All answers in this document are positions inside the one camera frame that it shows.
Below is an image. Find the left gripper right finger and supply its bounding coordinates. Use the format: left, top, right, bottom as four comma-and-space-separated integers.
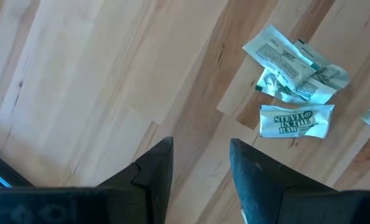
229, 138, 370, 224

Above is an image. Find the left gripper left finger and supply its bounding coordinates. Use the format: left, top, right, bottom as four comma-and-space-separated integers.
0, 136, 175, 224

